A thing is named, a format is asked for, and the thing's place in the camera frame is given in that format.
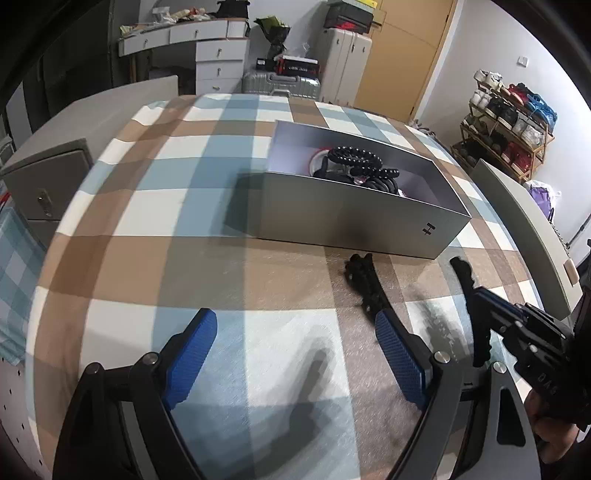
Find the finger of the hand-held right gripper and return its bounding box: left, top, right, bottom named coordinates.
left=475, top=286, right=539, bottom=324
left=471, top=300, right=522, bottom=347

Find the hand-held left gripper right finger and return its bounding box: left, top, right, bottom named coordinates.
left=374, top=310, right=543, bottom=480

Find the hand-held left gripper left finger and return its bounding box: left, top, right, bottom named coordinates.
left=53, top=308, right=219, bottom=480

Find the silver cardboard box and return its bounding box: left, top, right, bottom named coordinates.
left=261, top=120, right=472, bottom=260

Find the black bead bracelet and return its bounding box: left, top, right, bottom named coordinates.
left=351, top=167, right=402, bottom=197
left=329, top=146, right=384, bottom=171

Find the person's right hand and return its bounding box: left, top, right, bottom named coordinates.
left=524, top=390, right=583, bottom=462

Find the purple bag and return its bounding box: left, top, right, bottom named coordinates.
left=526, top=180, right=561, bottom=222

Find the wooden shoe rack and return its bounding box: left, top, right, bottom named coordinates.
left=450, top=69, right=557, bottom=183

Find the white pegboard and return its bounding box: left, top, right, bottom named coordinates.
left=0, top=351, right=51, bottom=480

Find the group of shoes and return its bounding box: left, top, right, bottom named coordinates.
left=455, top=69, right=557, bottom=171

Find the grey bedside cabinet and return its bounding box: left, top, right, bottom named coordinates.
left=0, top=138, right=95, bottom=222

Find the wooden door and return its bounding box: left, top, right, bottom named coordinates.
left=355, top=0, right=458, bottom=121

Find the white suitcase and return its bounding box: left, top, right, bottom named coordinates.
left=321, top=28, right=374, bottom=104

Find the silver suitcase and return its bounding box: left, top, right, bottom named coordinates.
left=241, top=70, right=321, bottom=99

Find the white desk with drawers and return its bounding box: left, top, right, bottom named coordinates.
left=117, top=18, right=252, bottom=95

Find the black box with red stripe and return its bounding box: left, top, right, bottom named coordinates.
left=277, top=55, right=319, bottom=77

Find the black and red bag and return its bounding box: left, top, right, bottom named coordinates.
left=323, top=2, right=375, bottom=31

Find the dark wardrobe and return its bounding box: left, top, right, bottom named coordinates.
left=18, top=28, right=116, bottom=121

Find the green and black bouquet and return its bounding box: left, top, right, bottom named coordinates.
left=254, top=16, right=291, bottom=58

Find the pile of desk clutter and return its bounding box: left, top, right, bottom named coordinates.
left=120, top=7, right=218, bottom=35

